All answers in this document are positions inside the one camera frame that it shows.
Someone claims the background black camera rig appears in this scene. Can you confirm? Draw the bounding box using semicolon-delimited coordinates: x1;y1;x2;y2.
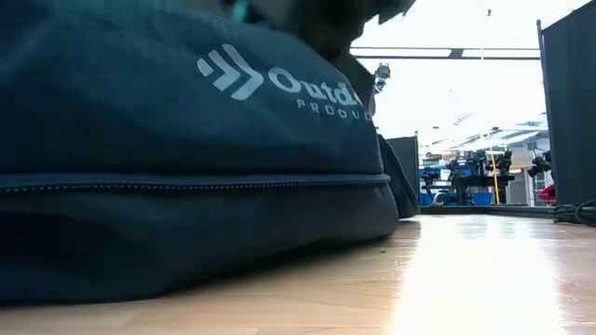
528;148;553;178

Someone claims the navy blue backpack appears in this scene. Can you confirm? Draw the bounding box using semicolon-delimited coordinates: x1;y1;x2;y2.
0;0;420;306

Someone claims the background robot workstation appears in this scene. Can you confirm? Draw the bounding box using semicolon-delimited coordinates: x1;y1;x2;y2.
418;148;516;206

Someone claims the red background object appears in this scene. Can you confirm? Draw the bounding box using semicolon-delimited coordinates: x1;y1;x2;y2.
538;184;558;206

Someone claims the black ceiling-mounted camera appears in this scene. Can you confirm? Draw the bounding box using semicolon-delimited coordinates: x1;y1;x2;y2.
374;62;392;94

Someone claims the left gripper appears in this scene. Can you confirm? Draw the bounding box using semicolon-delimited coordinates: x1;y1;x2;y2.
223;0;418;116

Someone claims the black partition panel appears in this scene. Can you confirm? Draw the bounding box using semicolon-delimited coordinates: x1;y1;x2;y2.
537;8;596;206

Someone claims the yellow background pole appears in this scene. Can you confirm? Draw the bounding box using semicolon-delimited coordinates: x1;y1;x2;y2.
489;139;500;205

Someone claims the black metal table frame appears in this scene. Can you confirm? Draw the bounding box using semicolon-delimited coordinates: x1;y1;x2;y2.
418;204;558;219

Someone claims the black background cabinet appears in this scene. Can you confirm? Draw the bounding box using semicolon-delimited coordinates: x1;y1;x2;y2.
388;136;419;187

